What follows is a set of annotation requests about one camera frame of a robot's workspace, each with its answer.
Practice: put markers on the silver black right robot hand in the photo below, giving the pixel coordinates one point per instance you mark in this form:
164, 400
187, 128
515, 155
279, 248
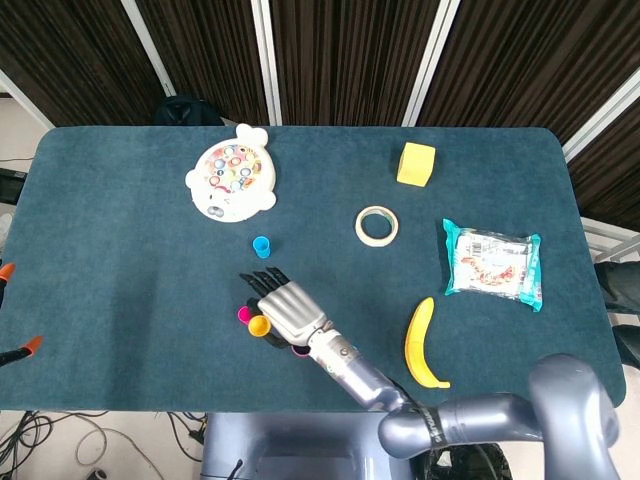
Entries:
292, 312

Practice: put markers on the black orange-tipped left robot hand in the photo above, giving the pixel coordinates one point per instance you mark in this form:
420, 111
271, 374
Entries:
30, 345

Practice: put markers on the yellow plastic cup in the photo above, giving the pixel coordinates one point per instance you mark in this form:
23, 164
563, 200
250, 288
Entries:
259, 326

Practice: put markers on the magenta plastic cup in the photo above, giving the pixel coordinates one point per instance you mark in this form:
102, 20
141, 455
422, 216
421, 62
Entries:
243, 315

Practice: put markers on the light blue plastic cup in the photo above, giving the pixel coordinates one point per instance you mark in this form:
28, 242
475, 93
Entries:
261, 246

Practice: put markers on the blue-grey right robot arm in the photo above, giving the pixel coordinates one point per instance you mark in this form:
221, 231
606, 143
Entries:
360, 372

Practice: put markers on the beige masking tape roll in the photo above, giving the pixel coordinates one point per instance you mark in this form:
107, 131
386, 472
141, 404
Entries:
377, 242

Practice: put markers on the yellow banana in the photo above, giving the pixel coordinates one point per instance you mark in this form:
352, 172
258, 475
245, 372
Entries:
417, 345

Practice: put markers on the blue-grey robot torso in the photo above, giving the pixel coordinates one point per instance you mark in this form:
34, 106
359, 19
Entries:
300, 445

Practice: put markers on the blue felt table cover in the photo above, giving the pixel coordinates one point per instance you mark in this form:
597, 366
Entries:
125, 250

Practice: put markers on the grey floor caster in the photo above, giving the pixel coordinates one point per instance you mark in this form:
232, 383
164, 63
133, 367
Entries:
97, 474

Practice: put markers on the white fishing game toy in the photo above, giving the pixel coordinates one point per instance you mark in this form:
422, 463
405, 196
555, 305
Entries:
230, 175

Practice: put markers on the black box device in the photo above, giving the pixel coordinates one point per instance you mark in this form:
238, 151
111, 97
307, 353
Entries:
10, 187

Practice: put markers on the yellow sponge block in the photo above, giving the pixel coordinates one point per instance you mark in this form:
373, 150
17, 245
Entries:
415, 165

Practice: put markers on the teal snack packet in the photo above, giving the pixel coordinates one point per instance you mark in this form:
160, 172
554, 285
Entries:
492, 265

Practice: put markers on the black backpack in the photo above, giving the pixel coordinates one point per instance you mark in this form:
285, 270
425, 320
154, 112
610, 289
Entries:
185, 112

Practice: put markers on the black trash bag bin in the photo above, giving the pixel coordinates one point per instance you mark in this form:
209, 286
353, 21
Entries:
475, 465

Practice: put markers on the dark brown slatted partition panel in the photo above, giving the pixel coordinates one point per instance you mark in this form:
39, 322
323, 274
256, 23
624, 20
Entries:
210, 50
65, 50
615, 175
345, 60
525, 60

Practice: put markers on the white metal rack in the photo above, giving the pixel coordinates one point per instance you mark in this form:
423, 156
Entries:
607, 247

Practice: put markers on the dark teal chair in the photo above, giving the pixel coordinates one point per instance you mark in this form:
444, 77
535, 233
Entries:
622, 290

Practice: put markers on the white partition frame post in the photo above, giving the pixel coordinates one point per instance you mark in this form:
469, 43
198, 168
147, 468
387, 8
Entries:
148, 45
430, 60
25, 103
600, 124
267, 60

